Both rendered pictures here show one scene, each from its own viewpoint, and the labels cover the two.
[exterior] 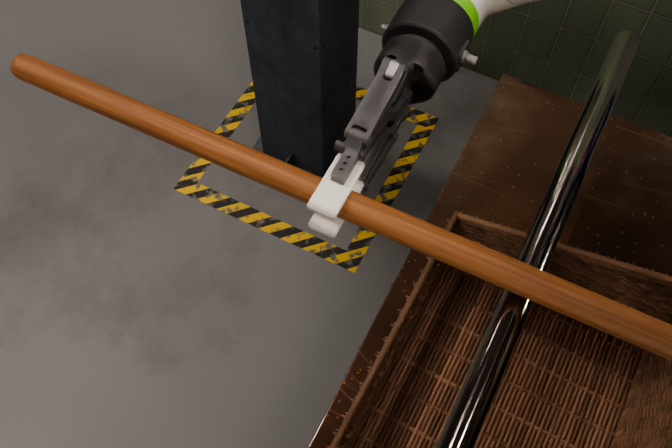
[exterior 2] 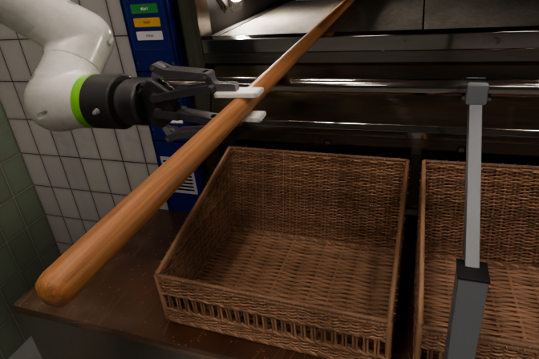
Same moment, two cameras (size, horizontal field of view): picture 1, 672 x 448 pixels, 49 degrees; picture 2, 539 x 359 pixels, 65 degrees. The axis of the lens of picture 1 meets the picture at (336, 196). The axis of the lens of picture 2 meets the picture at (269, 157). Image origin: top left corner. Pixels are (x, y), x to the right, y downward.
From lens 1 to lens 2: 0.84 m
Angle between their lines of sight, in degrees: 71
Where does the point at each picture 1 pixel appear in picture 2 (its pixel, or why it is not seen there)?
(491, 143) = (77, 304)
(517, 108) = not seen: hidden behind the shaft
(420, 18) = (111, 76)
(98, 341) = not seen: outside the picture
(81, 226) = not seen: outside the picture
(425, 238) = (267, 76)
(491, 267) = (278, 66)
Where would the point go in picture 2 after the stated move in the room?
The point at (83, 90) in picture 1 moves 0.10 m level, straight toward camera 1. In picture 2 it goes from (130, 204) to (224, 166)
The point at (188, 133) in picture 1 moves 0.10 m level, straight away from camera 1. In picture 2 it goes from (194, 142) to (106, 167)
